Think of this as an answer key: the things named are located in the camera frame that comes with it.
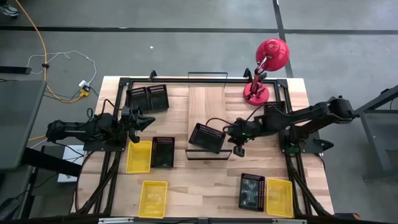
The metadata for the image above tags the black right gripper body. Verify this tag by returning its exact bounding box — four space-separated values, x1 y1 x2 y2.
229 118 250 146

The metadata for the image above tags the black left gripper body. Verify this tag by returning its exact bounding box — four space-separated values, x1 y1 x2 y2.
123 105 142 131

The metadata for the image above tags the black plastic basket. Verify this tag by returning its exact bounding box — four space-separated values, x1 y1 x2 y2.
264 100 287 114
188 122 227 154
150 136 176 169
126 86 149 113
238 172 266 213
146 84 170 113

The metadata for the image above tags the yellow plastic basket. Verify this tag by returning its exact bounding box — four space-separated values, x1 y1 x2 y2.
137 180 169 219
266 178 294 218
125 140 153 174

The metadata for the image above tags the white box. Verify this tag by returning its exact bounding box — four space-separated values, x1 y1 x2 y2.
57 144 87 184

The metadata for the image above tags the red desk lamp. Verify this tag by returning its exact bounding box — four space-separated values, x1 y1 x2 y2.
243 37 290 106

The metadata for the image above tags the black support beam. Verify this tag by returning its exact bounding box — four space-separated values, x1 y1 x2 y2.
21 146 83 178

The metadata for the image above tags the grey side table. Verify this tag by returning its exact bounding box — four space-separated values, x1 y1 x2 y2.
0 80 47 171

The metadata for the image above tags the flat black strip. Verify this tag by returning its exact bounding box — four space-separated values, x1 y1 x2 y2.
0 65 32 75

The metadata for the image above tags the person's shoe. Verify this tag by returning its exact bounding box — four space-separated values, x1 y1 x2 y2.
0 2 20 18

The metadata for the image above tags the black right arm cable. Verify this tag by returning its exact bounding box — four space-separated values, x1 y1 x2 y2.
205 117 233 129

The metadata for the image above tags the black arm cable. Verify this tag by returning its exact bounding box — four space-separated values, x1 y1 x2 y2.
205 117 233 129
102 98 125 110

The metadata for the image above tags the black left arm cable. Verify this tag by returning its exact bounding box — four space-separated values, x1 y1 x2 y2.
102 98 125 110

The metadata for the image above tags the black metal rig frame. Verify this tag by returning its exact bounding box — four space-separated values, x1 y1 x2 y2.
70 68 335 218

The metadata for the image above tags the thin white cable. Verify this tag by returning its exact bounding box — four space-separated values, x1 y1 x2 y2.
26 49 98 85

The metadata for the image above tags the yellow extension cable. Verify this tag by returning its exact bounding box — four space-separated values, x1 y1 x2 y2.
14 0 91 142

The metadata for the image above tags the grey metal table frame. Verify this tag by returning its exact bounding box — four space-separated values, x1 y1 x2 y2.
354 84 398 181

